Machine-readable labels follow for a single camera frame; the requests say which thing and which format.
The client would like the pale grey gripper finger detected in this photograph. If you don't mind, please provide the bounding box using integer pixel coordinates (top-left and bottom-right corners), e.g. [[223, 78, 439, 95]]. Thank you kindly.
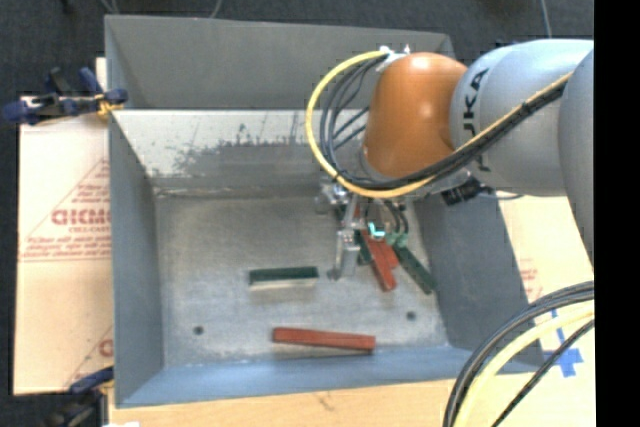
[[327, 230, 351, 281], [347, 232, 363, 278]]

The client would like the red-brown flat block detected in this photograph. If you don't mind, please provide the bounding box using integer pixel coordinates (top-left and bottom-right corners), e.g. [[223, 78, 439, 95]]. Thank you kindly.
[[271, 326, 377, 357], [360, 232, 400, 293]]

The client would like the dark green flat block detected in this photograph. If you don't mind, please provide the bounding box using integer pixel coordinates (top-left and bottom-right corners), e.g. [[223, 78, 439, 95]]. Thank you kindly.
[[247, 266, 320, 291], [394, 241, 439, 297]]

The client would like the grey metal bin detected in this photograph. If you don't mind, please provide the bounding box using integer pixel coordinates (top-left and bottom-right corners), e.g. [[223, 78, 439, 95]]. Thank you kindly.
[[103, 14, 544, 409]]

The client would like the brown cardboard board, red print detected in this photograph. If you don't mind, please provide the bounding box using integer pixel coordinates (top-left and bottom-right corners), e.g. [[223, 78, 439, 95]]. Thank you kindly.
[[11, 112, 595, 397]]

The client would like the black cylinder on white bracket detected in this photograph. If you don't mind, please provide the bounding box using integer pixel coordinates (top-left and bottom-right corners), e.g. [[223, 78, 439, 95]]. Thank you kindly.
[[441, 181, 489, 207]]

